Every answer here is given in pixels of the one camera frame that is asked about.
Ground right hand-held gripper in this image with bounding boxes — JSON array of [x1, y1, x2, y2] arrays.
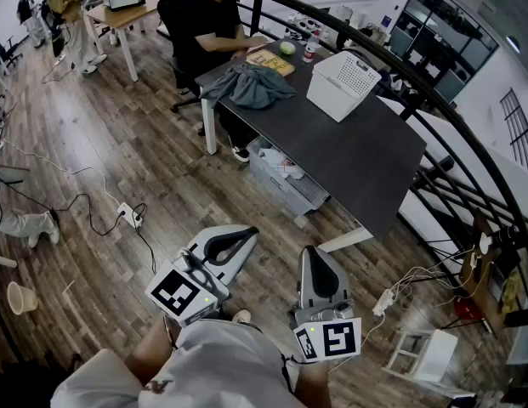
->
[[288, 245, 362, 364]]

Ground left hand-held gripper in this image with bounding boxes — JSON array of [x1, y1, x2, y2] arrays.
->
[[145, 224, 260, 327]]

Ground grey clothes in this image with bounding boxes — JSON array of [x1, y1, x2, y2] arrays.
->
[[199, 64, 298, 110]]

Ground white perforated laundry basket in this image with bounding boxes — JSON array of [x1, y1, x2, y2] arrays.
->
[[306, 50, 383, 123]]

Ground person's right forearm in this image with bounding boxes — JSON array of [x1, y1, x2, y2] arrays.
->
[[295, 358, 332, 408]]

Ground person's left forearm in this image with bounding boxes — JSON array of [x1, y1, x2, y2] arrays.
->
[[126, 314, 184, 386]]

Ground white power strip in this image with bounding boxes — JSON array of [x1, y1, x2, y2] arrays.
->
[[117, 201, 145, 230], [372, 289, 395, 317]]

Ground grey plastic bin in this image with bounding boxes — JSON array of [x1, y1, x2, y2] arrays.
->
[[246, 136, 331, 218]]

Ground white crumpled cloth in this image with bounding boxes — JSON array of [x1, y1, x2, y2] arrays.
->
[[258, 146, 306, 181]]

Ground person's white shirt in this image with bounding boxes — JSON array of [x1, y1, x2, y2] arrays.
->
[[50, 317, 309, 408]]

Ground white stool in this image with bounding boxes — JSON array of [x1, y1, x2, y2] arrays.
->
[[382, 328, 459, 384]]

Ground yellow book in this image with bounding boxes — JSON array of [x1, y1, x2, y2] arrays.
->
[[245, 50, 296, 77]]

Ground plastic water bottle red cap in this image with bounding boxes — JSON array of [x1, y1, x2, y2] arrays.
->
[[302, 31, 321, 64]]

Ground paper cup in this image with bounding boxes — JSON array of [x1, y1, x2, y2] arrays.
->
[[7, 281, 39, 316]]

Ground black curved railing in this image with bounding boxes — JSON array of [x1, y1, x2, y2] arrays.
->
[[161, 0, 528, 343]]

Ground black office chair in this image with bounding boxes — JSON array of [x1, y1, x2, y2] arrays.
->
[[156, 0, 204, 114], [0, 36, 24, 70]]

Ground black window grille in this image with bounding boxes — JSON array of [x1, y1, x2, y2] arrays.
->
[[499, 88, 528, 174]]

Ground wooden desk white legs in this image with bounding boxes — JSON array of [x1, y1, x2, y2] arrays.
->
[[84, 0, 172, 82]]

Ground glass office partition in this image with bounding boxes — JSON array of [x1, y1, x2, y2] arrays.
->
[[389, 0, 501, 102]]

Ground tangle of white cables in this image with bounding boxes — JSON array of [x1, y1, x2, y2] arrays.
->
[[390, 248, 478, 306]]

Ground black floor cable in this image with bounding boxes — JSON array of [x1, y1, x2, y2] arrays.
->
[[0, 176, 157, 275]]

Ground white floor cable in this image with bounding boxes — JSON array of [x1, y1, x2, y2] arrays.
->
[[0, 139, 121, 207]]

